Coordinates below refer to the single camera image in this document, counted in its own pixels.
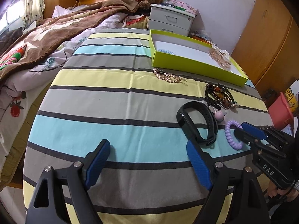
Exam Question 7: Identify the purple spiral hair tie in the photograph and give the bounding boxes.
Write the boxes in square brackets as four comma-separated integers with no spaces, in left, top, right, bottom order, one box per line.
[224,120,244,150]

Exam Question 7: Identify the black elastic hair tie charm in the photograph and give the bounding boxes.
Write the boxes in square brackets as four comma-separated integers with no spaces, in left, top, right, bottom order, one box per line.
[205,83,239,110]

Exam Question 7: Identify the black wristband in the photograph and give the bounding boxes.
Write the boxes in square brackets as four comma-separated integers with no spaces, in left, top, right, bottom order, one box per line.
[176,101,218,146]

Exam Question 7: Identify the clear pearl hair claw clip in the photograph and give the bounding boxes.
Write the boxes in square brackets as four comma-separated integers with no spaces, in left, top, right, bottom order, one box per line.
[209,45,231,70]

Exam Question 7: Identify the light blue spiral hair tie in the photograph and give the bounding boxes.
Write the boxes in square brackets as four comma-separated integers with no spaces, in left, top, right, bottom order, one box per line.
[156,49,176,56]

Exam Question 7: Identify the person's right hand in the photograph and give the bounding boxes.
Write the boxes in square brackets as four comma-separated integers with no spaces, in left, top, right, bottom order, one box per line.
[267,181,298,202]

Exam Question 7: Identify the pink plastic bucket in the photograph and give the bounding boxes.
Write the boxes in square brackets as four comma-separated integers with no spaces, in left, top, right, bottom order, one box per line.
[268,92,294,130]

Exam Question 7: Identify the large wooden wardrobe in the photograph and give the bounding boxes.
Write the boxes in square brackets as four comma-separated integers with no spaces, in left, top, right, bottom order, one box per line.
[232,0,298,96]

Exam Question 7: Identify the gold beaded hair pin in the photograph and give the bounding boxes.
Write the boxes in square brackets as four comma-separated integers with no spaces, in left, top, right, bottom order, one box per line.
[152,68,187,83]

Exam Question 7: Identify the orange storage bin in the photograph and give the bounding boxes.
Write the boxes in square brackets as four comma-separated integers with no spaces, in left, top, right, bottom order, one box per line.
[189,34,212,45]

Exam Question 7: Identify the lime green shallow box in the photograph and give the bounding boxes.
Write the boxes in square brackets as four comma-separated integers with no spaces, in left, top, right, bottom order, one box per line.
[149,29,248,86]

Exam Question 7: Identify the white floral quilt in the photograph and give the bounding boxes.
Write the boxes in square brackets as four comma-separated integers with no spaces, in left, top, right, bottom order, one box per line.
[0,6,131,180]

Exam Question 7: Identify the striped table cloth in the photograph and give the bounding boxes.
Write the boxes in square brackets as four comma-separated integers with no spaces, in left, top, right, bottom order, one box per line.
[22,27,274,224]

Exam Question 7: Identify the grey bedside drawer cabinet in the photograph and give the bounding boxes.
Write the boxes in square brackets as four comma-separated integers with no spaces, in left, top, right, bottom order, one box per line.
[148,4,196,36]

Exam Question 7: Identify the red green striped cushion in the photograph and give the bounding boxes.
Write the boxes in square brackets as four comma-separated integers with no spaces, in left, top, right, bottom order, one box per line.
[0,45,27,70]

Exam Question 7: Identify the yellow pillow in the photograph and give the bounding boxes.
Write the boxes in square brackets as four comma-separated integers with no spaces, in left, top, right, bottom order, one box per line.
[125,17,149,29]

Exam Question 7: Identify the pink floral box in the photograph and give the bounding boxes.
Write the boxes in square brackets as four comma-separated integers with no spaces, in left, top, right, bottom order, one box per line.
[166,0,198,15]

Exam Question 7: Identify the brown fleece blanket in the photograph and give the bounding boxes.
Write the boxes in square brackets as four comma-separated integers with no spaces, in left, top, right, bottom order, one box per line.
[1,0,138,85]

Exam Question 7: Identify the dark chair with clothes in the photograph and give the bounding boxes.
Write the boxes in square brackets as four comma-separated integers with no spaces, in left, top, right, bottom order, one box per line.
[0,27,23,56]

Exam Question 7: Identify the dotted window curtain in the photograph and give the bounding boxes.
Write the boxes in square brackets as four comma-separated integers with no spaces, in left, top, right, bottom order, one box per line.
[22,0,45,29]

